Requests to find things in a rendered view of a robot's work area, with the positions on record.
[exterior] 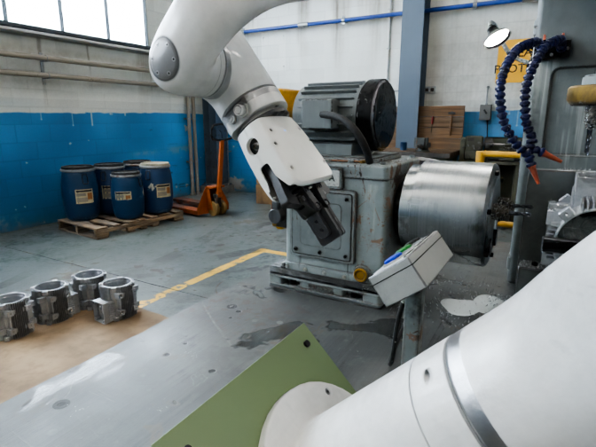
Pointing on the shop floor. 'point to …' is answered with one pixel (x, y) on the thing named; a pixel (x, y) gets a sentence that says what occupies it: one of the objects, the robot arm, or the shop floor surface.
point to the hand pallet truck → (213, 205)
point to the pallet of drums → (116, 197)
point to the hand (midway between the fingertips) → (325, 226)
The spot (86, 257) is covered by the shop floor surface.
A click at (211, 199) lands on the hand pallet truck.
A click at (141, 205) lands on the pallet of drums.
